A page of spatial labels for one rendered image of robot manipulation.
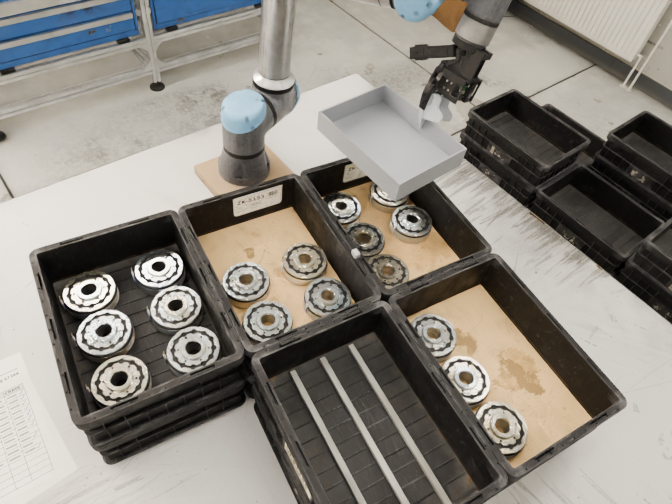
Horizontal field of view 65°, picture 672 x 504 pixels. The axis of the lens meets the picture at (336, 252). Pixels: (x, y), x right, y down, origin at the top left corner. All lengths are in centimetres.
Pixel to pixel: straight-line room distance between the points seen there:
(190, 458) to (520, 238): 106
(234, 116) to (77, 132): 165
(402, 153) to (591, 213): 128
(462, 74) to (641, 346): 84
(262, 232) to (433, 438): 61
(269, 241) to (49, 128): 194
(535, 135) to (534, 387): 142
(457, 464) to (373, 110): 80
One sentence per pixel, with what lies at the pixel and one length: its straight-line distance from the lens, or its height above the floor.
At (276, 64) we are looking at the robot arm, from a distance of 146.
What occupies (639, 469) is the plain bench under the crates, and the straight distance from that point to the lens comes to 140.
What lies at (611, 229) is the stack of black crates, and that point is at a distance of 233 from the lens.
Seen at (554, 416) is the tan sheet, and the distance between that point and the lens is 119.
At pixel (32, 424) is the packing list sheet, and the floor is 70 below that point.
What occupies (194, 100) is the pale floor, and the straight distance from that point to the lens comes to 309.
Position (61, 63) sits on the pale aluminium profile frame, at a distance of 292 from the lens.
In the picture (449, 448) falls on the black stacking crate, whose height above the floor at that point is 83.
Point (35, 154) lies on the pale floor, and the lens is 290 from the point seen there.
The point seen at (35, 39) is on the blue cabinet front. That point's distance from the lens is 285.
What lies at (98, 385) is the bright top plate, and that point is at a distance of 109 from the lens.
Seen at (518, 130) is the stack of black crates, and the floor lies 49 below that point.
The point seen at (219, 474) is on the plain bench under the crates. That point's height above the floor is 70.
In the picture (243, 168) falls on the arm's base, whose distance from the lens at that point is 150.
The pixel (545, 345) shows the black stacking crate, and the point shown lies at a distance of 122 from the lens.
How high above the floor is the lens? 181
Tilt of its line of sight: 51 degrees down
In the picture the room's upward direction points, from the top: 10 degrees clockwise
